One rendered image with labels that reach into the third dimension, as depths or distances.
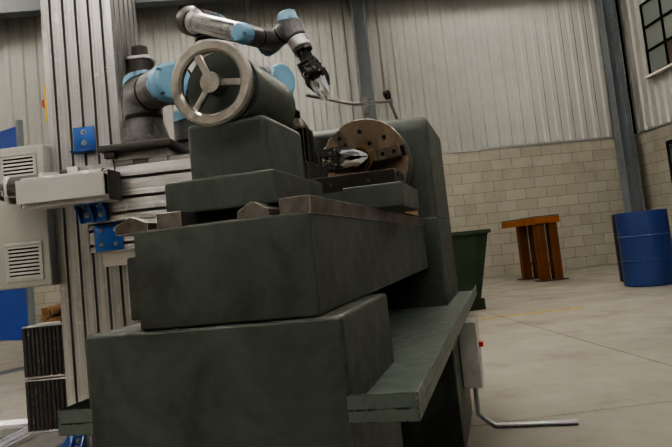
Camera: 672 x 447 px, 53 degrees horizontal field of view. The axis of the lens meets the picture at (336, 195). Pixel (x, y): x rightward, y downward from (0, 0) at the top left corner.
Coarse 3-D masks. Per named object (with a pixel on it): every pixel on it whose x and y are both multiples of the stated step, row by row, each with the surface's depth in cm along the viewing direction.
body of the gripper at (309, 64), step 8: (296, 48) 239; (304, 48) 240; (296, 56) 245; (304, 56) 240; (312, 56) 237; (304, 64) 239; (312, 64) 238; (320, 64) 244; (304, 72) 238; (312, 72) 238; (320, 72) 240; (312, 80) 244
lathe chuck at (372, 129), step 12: (360, 120) 240; (372, 120) 239; (348, 132) 241; (360, 132) 240; (372, 132) 238; (384, 132) 237; (396, 132) 236; (336, 144) 241; (360, 144) 239; (372, 144) 238; (384, 144) 237; (396, 144) 236; (360, 156) 248; (408, 156) 235; (384, 168) 237; (396, 168) 236; (408, 168) 236; (408, 180) 243
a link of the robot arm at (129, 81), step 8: (136, 72) 207; (144, 72) 207; (128, 80) 207; (136, 80) 204; (128, 88) 207; (128, 96) 206; (136, 96) 203; (128, 104) 207; (136, 104) 206; (128, 112) 207; (136, 112) 206; (160, 112) 210
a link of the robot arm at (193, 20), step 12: (180, 12) 259; (192, 12) 257; (180, 24) 259; (192, 24) 255; (204, 24) 251; (216, 24) 247; (228, 24) 243; (240, 24) 236; (216, 36) 250; (228, 36) 244; (240, 36) 236; (252, 36) 238; (264, 36) 242
